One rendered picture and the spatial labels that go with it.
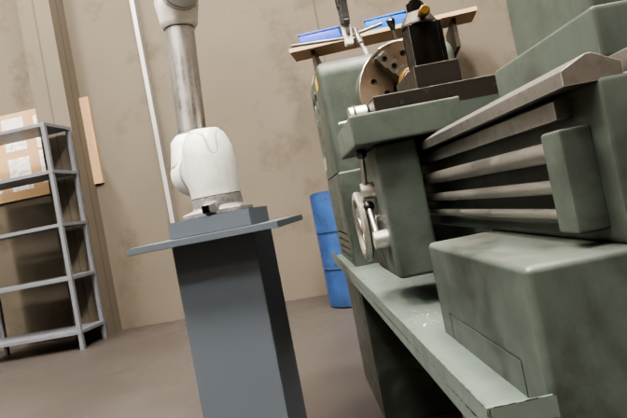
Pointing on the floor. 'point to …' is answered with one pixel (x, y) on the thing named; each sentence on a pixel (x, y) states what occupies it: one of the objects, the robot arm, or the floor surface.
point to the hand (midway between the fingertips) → (347, 35)
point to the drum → (326, 230)
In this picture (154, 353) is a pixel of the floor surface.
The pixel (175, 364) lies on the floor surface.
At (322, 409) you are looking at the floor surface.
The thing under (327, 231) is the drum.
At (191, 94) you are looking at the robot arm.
